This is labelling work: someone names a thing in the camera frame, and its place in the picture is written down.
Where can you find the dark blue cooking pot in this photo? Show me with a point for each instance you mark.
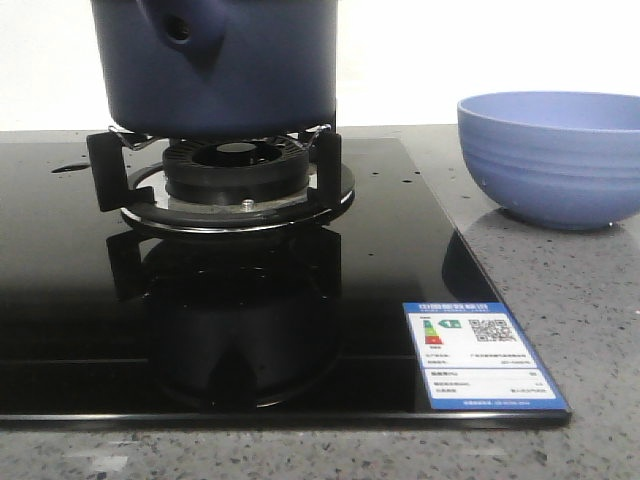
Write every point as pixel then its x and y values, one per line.
pixel 196 69

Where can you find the light blue ceramic bowl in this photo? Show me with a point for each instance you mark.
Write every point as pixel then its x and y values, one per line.
pixel 561 159

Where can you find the black metal pot support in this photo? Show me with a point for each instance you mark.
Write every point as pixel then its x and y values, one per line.
pixel 128 175

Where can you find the black gas burner head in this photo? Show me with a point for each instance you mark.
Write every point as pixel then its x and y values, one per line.
pixel 226 173

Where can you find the blue energy efficiency label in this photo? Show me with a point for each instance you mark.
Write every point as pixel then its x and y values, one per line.
pixel 474 356

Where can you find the black glass gas stove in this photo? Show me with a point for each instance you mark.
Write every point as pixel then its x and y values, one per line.
pixel 103 326

